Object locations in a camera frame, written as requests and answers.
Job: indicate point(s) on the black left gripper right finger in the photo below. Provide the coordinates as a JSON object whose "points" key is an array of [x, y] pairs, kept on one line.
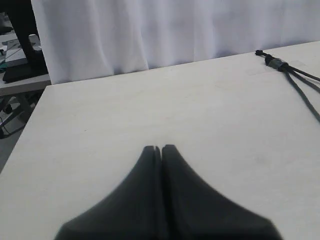
{"points": [[196, 211]]}

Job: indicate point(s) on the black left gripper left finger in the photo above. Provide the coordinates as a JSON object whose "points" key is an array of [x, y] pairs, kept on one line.
{"points": [[132, 211]]}

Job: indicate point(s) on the white curtain backdrop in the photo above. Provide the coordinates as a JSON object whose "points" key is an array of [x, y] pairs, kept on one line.
{"points": [[88, 39]]}

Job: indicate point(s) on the grey side table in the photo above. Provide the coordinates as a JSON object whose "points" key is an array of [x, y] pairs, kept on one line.
{"points": [[15, 57]]}

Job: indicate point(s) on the black monitor stand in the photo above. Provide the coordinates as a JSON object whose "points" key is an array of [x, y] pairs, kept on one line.
{"points": [[22, 18]]}

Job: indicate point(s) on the dark grey round object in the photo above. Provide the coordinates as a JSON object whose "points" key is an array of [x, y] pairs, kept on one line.
{"points": [[277, 64]]}

